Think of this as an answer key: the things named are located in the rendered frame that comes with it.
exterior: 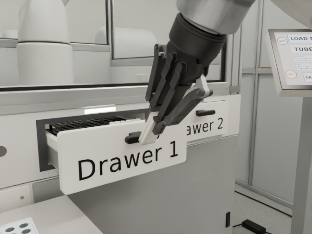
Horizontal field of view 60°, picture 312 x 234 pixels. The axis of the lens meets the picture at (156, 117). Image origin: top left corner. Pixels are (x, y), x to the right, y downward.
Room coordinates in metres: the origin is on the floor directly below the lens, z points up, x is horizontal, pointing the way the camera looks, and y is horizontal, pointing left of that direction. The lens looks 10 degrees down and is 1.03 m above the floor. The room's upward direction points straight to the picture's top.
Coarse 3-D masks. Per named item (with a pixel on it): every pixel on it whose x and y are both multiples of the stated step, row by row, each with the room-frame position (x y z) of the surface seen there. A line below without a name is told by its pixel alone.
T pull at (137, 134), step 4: (132, 132) 0.51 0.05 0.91; (136, 132) 0.51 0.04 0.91; (140, 132) 0.51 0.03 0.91; (128, 136) 0.48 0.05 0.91; (132, 136) 0.48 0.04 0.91; (136, 136) 0.48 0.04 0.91; (124, 140) 0.48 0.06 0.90; (128, 140) 0.47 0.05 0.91; (132, 140) 0.48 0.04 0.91; (136, 140) 0.48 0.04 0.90
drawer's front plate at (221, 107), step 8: (200, 104) 0.82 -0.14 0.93; (208, 104) 0.84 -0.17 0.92; (216, 104) 0.86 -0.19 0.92; (224, 104) 0.89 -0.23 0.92; (192, 112) 0.80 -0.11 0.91; (216, 112) 0.86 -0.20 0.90; (224, 112) 0.89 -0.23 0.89; (192, 120) 0.80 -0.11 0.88; (200, 120) 0.82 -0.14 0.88; (208, 120) 0.84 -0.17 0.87; (216, 120) 0.87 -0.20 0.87; (224, 120) 0.89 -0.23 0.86; (192, 128) 0.80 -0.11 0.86; (208, 128) 0.84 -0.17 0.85; (216, 128) 0.87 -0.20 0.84; (224, 128) 0.89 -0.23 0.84; (192, 136) 0.80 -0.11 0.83; (200, 136) 0.82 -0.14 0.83; (208, 136) 0.84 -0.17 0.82
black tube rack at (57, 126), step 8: (80, 120) 0.71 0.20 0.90; (88, 120) 0.70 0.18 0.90; (96, 120) 0.70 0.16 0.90; (104, 120) 0.71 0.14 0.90; (112, 120) 0.70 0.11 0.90; (120, 120) 0.70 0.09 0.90; (56, 128) 0.74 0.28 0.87; (64, 128) 0.60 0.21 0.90; (72, 128) 0.60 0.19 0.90; (80, 128) 0.61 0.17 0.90; (56, 136) 0.64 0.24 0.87
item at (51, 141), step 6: (48, 126) 0.76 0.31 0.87; (48, 132) 0.59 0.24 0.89; (48, 138) 0.55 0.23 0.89; (54, 138) 0.53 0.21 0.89; (48, 144) 0.56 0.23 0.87; (54, 144) 0.52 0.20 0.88; (48, 150) 0.55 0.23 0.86; (54, 150) 0.52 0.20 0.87; (48, 156) 0.55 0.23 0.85; (54, 156) 0.52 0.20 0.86; (54, 162) 0.52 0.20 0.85
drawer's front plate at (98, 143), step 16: (96, 128) 0.47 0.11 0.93; (112, 128) 0.49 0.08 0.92; (128, 128) 0.51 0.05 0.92; (176, 128) 0.59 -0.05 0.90; (64, 144) 0.44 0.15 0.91; (80, 144) 0.45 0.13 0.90; (96, 144) 0.47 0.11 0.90; (112, 144) 0.49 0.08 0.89; (128, 144) 0.51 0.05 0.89; (160, 144) 0.56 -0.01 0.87; (176, 144) 0.59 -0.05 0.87; (64, 160) 0.44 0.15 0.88; (80, 160) 0.45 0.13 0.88; (96, 160) 0.47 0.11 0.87; (128, 160) 0.51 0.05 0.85; (160, 160) 0.56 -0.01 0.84; (176, 160) 0.59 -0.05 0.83; (64, 176) 0.44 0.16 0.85; (96, 176) 0.47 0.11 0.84; (112, 176) 0.49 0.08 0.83; (128, 176) 0.51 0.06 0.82; (64, 192) 0.43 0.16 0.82
